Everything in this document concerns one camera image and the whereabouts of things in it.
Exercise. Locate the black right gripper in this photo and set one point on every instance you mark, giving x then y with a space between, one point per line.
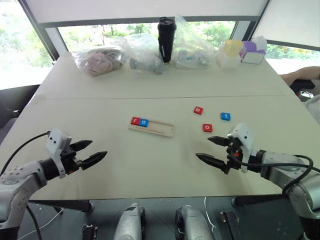
233 155

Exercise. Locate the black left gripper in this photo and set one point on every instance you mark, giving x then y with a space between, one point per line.
71 162

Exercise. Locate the red letter tile o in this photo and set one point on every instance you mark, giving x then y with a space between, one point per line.
207 127

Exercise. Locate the red letter tile b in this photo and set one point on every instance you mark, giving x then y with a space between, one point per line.
198 110

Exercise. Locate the wooden letter tray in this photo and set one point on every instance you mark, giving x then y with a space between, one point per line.
160 128

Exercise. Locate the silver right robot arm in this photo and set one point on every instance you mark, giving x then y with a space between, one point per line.
282 170

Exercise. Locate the person's bare forearm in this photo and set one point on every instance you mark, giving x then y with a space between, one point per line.
302 73

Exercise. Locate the blue letter tile t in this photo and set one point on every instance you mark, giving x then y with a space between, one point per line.
225 116

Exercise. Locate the red letter tile r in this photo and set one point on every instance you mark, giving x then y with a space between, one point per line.
135 121

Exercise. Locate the blue letter tile o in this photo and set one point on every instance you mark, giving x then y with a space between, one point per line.
143 122

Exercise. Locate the silver rounded robot leg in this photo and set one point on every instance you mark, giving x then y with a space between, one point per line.
130 222
193 225

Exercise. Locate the black table leg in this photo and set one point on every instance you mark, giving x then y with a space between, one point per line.
257 200
65 205

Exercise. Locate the black chair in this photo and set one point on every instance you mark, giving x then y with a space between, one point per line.
17 102

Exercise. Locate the plastic bag with pink items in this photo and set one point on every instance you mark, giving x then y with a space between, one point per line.
97 62

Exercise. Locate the yellow and white box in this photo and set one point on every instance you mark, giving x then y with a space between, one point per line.
228 55

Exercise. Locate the clear plastic bag blue items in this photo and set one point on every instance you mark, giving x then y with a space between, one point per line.
192 50

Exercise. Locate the purple and white box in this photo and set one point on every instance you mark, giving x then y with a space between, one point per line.
252 51

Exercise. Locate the plastic bag with grey items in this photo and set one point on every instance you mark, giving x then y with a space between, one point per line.
145 55

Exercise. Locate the black tumbler with lid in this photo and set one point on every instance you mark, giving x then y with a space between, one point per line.
166 40

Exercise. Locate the narrow white roller blind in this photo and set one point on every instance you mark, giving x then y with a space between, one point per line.
292 20

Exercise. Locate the wide white roller blind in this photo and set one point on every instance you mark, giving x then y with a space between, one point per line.
140 10

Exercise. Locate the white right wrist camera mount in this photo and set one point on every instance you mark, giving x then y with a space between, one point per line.
243 136

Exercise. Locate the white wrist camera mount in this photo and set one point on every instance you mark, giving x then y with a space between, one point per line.
56 143
243 136

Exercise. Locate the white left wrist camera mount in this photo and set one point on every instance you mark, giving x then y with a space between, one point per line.
56 143

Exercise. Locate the black metal bracket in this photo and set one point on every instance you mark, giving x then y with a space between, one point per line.
230 225
89 232

